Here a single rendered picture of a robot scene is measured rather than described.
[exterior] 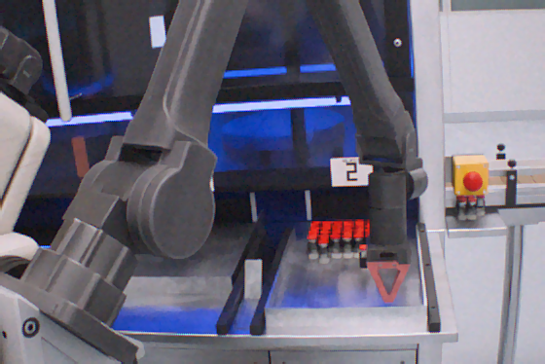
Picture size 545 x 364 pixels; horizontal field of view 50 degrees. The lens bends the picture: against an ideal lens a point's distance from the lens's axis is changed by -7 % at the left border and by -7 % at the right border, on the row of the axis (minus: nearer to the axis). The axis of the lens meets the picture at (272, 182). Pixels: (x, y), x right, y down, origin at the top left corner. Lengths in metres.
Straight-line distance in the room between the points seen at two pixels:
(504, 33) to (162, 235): 5.58
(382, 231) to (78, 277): 0.56
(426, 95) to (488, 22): 4.70
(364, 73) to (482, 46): 5.15
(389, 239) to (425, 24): 0.48
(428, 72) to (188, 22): 0.75
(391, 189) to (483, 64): 5.08
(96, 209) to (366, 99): 0.45
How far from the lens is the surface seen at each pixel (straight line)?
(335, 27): 0.78
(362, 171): 1.29
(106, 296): 0.49
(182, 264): 1.28
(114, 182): 0.54
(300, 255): 1.25
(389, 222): 0.93
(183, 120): 0.54
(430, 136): 1.27
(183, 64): 0.55
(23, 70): 0.93
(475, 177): 1.27
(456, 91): 5.97
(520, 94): 6.09
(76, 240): 0.50
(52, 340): 0.48
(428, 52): 1.24
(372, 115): 0.86
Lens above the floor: 1.41
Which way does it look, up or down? 18 degrees down
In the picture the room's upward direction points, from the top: 6 degrees counter-clockwise
